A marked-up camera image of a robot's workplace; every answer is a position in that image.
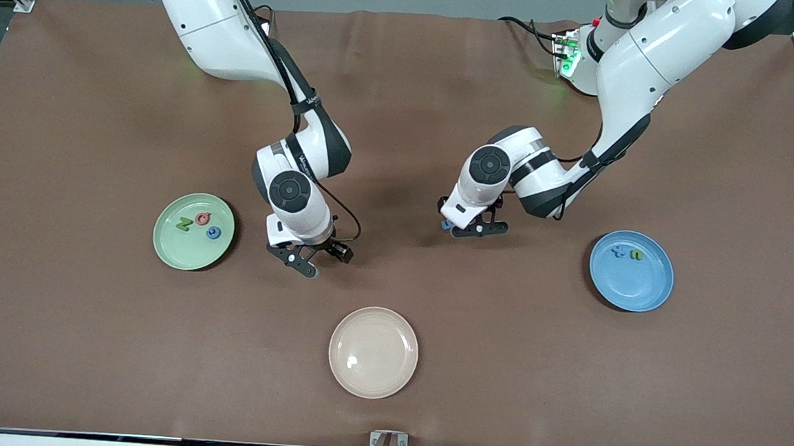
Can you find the blue plus sign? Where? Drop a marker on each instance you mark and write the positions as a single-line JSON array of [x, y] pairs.
[[618, 251]]

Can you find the green plate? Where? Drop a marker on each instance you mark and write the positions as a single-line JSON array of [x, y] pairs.
[[185, 251]]

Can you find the grey metal bracket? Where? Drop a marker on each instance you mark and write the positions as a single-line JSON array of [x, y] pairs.
[[403, 438]]

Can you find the blue plate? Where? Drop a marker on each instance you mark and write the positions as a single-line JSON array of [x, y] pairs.
[[631, 285]]

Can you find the blue capital letter G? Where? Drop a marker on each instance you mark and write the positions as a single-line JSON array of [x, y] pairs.
[[209, 232]]

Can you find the base connector box green light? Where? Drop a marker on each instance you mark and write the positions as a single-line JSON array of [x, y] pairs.
[[566, 54]]

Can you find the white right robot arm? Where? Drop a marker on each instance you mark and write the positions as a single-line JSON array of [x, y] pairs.
[[203, 18]]

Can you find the pink capital letter G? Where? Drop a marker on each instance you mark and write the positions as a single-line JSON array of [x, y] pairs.
[[198, 218]]

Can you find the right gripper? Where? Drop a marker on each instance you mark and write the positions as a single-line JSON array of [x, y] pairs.
[[327, 248]]

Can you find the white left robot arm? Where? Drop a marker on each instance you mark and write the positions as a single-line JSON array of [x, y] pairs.
[[655, 53]]

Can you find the brown table cover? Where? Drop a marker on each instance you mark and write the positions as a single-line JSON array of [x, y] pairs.
[[404, 113]]

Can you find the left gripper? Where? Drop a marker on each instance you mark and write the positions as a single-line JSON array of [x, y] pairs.
[[441, 203]]

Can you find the blue lowercase letter m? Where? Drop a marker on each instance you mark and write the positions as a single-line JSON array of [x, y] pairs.
[[446, 225]]

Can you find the green capital letter N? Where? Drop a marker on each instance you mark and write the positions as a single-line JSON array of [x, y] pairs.
[[184, 224]]

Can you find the beige plate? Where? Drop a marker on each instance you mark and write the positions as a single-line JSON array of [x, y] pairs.
[[373, 352]]

